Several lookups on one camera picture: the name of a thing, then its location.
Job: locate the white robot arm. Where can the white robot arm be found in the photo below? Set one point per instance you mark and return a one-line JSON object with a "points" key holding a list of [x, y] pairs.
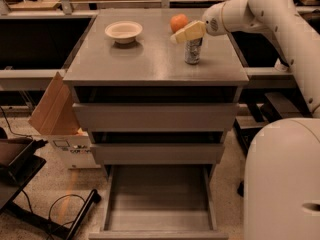
{"points": [[282, 170]]}

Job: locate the brown cardboard box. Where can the brown cardboard box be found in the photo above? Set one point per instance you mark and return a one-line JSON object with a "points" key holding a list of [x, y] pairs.
{"points": [[55, 119]]}

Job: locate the orange fruit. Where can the orange fruit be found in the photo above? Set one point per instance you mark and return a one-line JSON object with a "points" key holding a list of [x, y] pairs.
{"points": [[178, 21]]}

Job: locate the silver redbull can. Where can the silver redbull can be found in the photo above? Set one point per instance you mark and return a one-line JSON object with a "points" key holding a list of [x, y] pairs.
{"points": [[192, 51]]}

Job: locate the grey middle drawer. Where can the grey middle drawer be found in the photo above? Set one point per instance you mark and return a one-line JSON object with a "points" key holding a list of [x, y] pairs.
{"points": [[124, 148]]}

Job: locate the grey top drawer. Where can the grey top drawer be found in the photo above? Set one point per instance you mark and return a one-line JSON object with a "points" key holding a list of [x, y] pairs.
{"points": [[152, 109]]}

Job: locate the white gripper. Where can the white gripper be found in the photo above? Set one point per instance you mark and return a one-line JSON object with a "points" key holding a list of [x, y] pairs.
{"points": [[212, 23]]}

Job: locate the white bowl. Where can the white bowl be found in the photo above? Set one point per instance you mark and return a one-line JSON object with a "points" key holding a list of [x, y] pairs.
{"points": [[123, 32]]}

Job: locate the black stand with base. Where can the black stand with base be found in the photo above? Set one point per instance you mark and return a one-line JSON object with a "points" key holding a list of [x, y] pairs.
{"points": [[18, 166]]}

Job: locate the black office chair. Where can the black office chair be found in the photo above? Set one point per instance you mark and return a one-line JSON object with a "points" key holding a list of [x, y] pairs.
{"points": [[258, 108]]}

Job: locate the grey drawer cabinet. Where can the grey drawer cabinet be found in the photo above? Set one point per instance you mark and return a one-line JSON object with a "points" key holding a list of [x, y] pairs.
{"points": [[152, 60]]}

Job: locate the grey open bottom drawer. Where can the grey open bottom drawer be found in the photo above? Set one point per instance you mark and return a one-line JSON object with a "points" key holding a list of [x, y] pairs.
{"points": [[158, 202]]}

